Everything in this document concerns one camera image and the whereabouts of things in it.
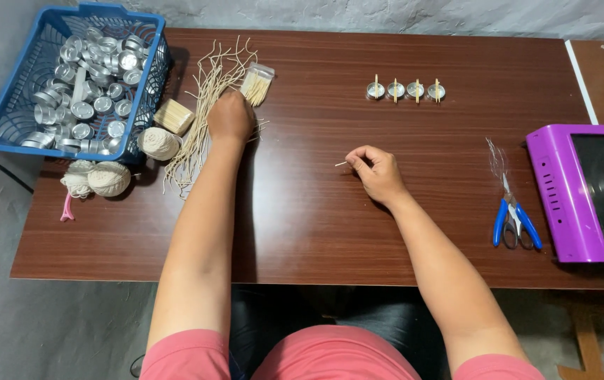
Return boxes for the person's pink shirt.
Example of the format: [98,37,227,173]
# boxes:
[140,324,545,380]

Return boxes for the person's dark trousers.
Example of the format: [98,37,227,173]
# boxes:
[228,287,446,380]

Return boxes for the person's right hand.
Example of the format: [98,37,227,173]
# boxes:
[344,145,409,208]

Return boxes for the clear bag of toothpicks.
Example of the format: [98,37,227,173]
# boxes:
[240,62,275,108]

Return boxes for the wooden table leg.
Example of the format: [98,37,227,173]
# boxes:
[558,305,604,380]

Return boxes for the clear plastic wrapper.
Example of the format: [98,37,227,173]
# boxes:
[485,137,509,183]

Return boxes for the pink plastic clip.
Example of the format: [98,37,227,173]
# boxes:
[60,192,76,222]

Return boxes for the loose cream yarn skein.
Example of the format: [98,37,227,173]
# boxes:
[60,160,97,200]

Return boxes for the blue handled scissors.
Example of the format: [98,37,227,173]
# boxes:
[493,173,543,251]

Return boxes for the tan bundle of toothpicks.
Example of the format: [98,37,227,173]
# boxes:
[153,99,196,137]

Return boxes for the purple gas stove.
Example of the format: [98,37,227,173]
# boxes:
[525,124,604,264]

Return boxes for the blue plastic basket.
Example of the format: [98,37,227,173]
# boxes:
[0,2,172,164]

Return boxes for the heap of aluminium tealight cups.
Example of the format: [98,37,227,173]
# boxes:
[19,26,151,155]

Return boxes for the pile of cream wick strings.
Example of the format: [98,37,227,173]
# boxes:
[163,36,271,200]

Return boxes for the person's left hand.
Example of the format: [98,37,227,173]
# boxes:
[207,90,256,146]

